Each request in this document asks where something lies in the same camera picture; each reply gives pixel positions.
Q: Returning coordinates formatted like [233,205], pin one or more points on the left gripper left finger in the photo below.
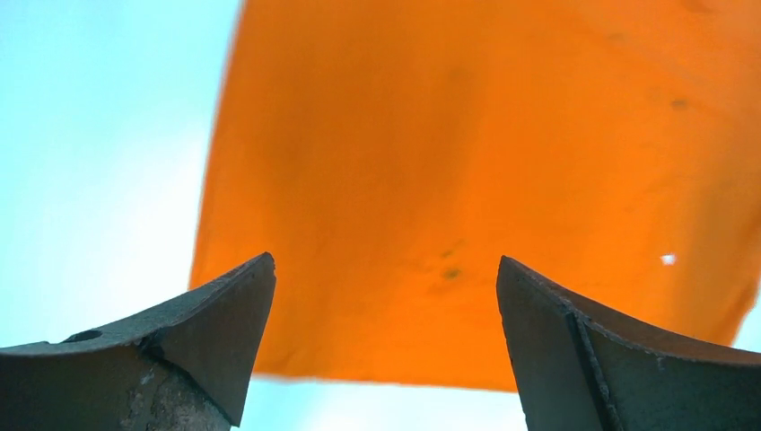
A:
[183,364]

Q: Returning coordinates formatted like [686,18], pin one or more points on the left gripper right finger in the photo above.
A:
[580,365]

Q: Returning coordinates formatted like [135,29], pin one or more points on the orange t-shirt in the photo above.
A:
[389,153]

